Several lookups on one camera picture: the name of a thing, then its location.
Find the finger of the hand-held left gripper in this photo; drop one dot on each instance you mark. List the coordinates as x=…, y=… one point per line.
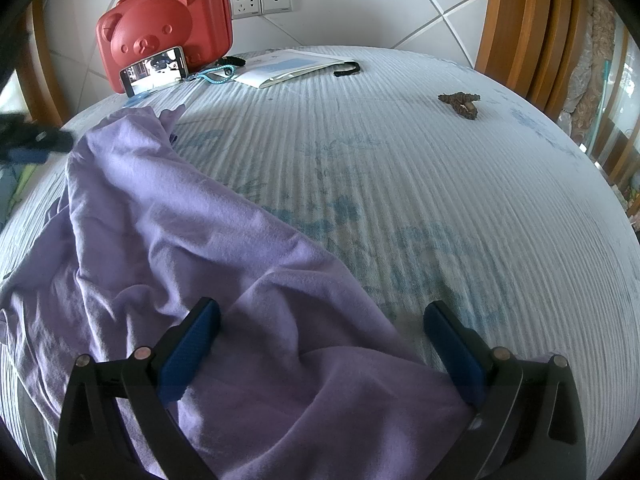
x=42, y=141

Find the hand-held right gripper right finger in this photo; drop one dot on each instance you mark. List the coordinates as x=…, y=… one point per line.
x=452, y=352

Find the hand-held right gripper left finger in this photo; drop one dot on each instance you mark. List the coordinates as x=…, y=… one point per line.
x=192, y=345

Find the purple garment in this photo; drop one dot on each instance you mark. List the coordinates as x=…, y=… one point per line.
x=200, y=240

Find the green cloth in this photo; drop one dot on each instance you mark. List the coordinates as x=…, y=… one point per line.
x=22, y=182

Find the blue scissors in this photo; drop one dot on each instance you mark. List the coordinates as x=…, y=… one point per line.
x=137, y=97

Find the smartphone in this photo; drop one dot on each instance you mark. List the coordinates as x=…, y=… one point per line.
x=152, y=72

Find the red bear-shaped case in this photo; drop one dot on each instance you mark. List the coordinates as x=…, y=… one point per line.
x=200, y=20

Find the brown hair clip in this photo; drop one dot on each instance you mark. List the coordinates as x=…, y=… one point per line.
x=462, y=105

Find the white paper booklet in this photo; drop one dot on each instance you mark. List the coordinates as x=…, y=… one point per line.
x=285, y=67

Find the black hook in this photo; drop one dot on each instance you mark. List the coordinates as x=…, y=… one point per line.
x=350, y=71

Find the beige floral fabric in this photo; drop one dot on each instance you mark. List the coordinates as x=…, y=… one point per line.
x=600, y=50

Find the brown wooden frame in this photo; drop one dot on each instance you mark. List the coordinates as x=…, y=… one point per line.
x=42, y=70
x=520, y=25

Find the white wall power socket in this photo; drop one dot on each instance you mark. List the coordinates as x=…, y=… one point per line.
x=246, y=3

